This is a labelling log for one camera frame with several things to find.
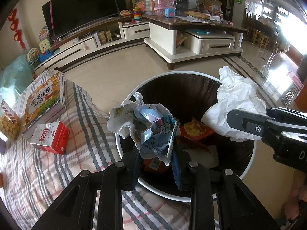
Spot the teal covered sofa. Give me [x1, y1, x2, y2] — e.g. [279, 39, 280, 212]
[0, 54, 34, 99]

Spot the ferris wheel toy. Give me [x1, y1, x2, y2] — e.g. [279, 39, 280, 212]
[26, 48, 40, 68]

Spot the dark wooden door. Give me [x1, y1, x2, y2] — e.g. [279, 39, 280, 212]
[214, 0, 236, 22]

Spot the blue white printed wrapper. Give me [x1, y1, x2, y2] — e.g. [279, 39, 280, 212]
[106, 92, 181, 166]

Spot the person's right hand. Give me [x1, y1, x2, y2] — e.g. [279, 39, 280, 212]
[281, 172, 307, 221]

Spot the orange children's book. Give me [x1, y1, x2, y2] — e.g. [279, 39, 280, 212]
[18, 70, 67, 137]

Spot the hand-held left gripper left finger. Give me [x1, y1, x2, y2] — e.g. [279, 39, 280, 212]
[31, 148, 142, 230]

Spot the white coffee table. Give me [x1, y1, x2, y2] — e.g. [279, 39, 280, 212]
[141, 13, 249, 70]

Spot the yellow toy basket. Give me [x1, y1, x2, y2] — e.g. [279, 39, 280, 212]
[39, 39, 51, 53]

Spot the wooden stool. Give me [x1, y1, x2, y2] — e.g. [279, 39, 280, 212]
[254, 30, 271, 49]

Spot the yellow orange snack packet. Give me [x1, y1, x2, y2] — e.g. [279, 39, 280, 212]
[179, 117, 215, 141]

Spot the red white carton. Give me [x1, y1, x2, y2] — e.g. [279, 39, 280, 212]
[30, 121, 70, 155]

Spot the red heart string decoration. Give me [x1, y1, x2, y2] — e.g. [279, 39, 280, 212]
[8, 8, 26, 51]

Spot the clear cookie jar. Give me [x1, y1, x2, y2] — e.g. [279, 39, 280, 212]
[0, 99, 19, 141]

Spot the pink plastic box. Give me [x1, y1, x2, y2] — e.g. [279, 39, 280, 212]
[153, 0, 177, 16]

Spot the black flat television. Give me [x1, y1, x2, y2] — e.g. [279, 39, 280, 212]
[42, 0, 128, 39]

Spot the white paper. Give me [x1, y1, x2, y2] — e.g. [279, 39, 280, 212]
[201, 66, 267, 142]

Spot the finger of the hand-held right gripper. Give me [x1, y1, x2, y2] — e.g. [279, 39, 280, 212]
[226, 107, 307, 141]

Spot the white bin with black liner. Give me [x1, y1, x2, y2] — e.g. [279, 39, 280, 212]
[115, 70, 256, 202]

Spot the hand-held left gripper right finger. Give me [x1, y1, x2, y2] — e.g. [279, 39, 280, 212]
[171, 144, 281, 230]

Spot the colourful toy house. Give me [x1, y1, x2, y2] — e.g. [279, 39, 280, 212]
[38, 26, 50, 41]

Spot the stacking ring toy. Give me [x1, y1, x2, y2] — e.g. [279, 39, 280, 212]
[132, 6, 142, 22]

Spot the brown cardboard box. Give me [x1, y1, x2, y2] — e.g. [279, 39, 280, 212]
[204, 0, 224, 13]

